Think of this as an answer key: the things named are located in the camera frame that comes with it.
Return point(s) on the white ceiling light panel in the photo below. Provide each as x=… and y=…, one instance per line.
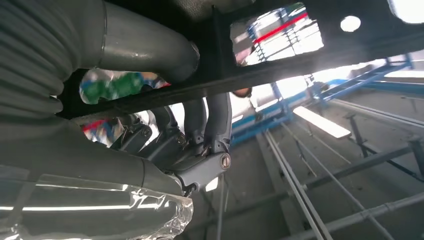
x=321, y=122

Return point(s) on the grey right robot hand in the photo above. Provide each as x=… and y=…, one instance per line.
x=82, y=185

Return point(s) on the red barrier belt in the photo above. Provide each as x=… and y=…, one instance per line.
x=281, y=27

